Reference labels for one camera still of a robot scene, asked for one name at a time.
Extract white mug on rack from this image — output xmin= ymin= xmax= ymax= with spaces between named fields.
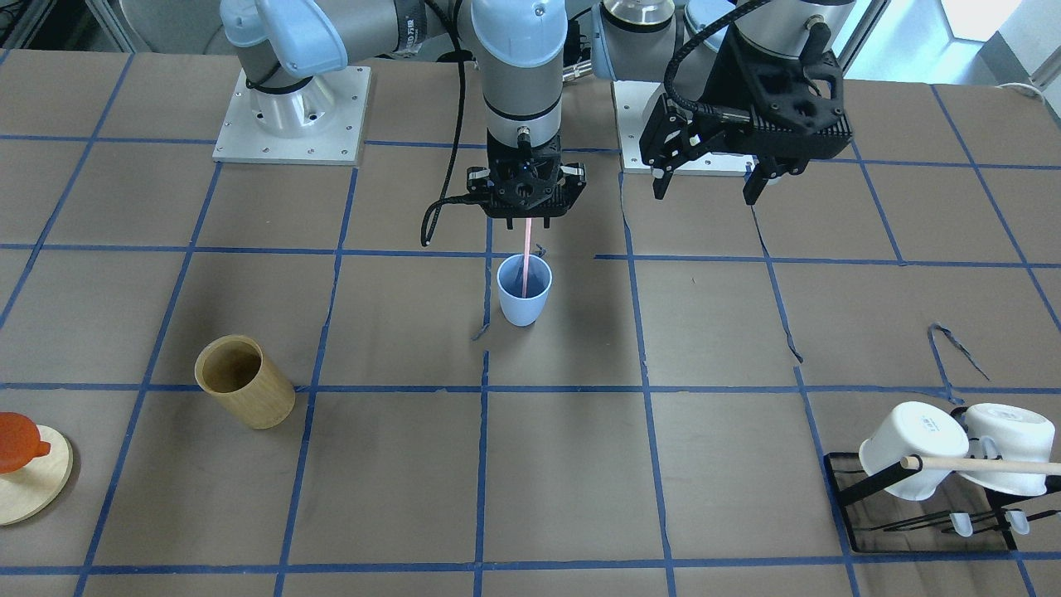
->
xmin=859 ymin=401 xmax=969 ymax=475
xmin=959 ymin=403 xmax=1056 ymax=498

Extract light blue plastic cup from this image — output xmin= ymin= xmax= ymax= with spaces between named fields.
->
xmin=495 ymin=254 xmax=554 ymax=328

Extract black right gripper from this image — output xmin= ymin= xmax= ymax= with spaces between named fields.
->
xmin=466 ymin=133 xmax=587 ymax=231

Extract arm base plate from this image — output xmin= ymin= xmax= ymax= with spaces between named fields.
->
xmin=612 ymin=80 xmax=780 ymax=177
xmin=212 ymin=66 xmax=372 ymax=166

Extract orange mug on stand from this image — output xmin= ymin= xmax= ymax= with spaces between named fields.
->
xmin=1 ymin=412 xmax=51 ymax=473

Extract pink chopstick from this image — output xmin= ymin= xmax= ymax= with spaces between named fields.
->
xmin=521 ymin=218 xmax=533 ymax=299

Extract black wire mug rack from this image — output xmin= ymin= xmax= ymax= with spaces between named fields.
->
xmin=823 ymin=451 xmax=1059 ymax=555

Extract bamboo chopstick holder cup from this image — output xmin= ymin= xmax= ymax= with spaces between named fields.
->
xmin=194 ymin=335 xmax=296 ymax=431

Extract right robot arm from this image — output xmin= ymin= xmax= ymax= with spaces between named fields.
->
xmin=213 ymin=1 xmax=586 ymax=245

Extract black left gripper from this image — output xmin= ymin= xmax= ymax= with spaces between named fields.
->
xmin=639 ymin=24 xmax=853 ymax=206

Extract wooden rack rod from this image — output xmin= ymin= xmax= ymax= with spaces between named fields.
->
xmin=898 ymin=454 xmax=1060 ymax=476

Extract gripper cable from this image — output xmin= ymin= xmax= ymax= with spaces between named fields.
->
xmin=419 ymin=0 xmax=490 ymax=247

